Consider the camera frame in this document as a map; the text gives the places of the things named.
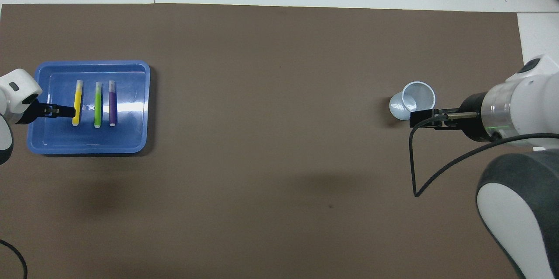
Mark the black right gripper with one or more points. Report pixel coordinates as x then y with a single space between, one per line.
471 126

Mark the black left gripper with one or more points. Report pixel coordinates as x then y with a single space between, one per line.
30 113

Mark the yellow pen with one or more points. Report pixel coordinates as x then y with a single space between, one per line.
78 95

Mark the green pen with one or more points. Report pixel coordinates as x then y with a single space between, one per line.
98 106

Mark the purple pen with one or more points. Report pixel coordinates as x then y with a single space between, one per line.
112 106

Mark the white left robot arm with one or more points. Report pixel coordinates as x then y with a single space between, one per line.
17 91

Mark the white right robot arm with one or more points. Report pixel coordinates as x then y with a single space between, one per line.
524 95

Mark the translucent plastic cup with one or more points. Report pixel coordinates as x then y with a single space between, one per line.
399 106

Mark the blue plastic tray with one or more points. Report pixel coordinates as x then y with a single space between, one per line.
126 139

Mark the brown table mat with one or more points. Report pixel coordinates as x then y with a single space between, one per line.
279 183

